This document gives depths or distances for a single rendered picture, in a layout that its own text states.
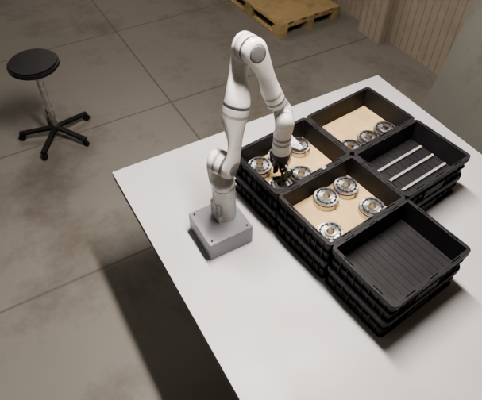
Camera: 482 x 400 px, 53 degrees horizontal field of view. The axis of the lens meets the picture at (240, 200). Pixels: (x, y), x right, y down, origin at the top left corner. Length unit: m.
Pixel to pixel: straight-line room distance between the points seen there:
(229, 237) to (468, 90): 2.34
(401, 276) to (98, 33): 3.70
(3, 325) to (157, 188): 1.14
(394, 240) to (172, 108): 2.32
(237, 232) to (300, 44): 2.90
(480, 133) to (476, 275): 1.78
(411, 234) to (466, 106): 1.93
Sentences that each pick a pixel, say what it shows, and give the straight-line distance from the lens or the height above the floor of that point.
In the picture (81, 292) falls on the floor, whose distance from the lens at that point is 2.82.
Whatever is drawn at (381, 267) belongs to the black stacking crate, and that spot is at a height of 0.83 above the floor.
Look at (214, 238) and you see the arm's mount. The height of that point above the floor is 0.80.
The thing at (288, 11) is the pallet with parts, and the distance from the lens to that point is 4.79.
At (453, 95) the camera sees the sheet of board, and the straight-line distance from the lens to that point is 3.84.
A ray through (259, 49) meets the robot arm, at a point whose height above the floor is 1.50.
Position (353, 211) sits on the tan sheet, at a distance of 2.00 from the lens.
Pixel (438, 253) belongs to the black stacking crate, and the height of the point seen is 0.83.
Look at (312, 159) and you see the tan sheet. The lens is 2.18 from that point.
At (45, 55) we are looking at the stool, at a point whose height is 0.61.
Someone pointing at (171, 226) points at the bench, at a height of 0.70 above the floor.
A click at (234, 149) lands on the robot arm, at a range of 1.70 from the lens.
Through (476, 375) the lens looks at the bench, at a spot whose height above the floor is 0.70.
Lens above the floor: 2.32
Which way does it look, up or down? 49 degrees down
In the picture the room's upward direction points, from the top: 1 degrees clockwise
